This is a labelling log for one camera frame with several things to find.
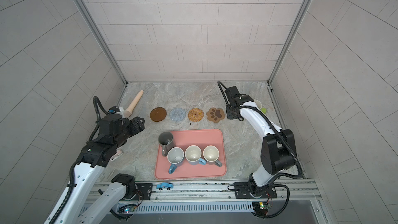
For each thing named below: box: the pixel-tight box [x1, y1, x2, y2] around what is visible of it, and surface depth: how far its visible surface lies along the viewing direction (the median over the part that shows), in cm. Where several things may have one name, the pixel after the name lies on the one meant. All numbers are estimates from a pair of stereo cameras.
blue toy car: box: [155, 182, 174, 191], surface depth 73 cm
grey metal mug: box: [158, 131, 176, 157], surface depth 81 cm
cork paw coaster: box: [206, 107, 226, 123], surface depth 101 cm
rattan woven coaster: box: [187, 107, 204, 122], surface depth 101 cm
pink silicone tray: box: [154, 129, 227, 180], surface depth 80 cm
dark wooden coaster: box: [149, 106, 167, 122], surface depth 100 cm
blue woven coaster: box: [169, 107, 187, 122], surface depth 101 cm
